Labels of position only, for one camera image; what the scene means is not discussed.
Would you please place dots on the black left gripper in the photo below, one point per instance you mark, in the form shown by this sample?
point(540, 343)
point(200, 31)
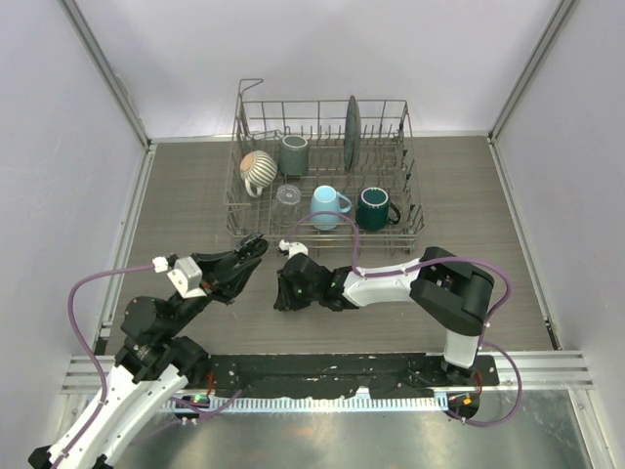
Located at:
point(224, 273)

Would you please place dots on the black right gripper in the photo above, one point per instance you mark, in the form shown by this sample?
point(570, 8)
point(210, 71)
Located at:
point(286, 300)

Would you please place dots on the black earbud charging case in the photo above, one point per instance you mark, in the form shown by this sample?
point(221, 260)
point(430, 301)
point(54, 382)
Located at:
point(252, 246)

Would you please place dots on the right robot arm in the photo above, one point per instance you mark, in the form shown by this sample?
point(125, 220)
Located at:
point(455, 294)

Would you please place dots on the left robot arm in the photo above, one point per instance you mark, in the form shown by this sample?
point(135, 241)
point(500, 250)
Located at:
point(156, 360)

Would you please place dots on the clear drinking glass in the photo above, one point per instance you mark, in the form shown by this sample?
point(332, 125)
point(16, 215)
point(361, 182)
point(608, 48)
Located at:
point(286, 206)

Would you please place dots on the light blue mug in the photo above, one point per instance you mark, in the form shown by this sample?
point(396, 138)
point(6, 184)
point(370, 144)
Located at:
point(326, 203)

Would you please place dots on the dark green mug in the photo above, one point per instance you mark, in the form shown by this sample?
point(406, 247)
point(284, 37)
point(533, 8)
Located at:
point(375, 210)

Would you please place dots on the striped beige mug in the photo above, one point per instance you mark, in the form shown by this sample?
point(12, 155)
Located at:
point(257, 171)

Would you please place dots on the grey ceramic cup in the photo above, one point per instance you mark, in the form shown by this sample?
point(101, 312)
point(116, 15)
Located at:
point(293, 158)

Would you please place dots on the dark teal plate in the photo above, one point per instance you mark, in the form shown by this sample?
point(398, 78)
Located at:
point(352, 134)

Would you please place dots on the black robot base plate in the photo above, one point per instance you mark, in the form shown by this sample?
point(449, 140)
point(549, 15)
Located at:
point(334, 376)

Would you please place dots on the grey wire dish rack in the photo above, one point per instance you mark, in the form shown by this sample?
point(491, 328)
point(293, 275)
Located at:
point(386, 160)

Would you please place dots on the white slotted cable duct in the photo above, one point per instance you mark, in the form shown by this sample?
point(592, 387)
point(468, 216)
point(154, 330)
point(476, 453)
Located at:
point(360, 402)

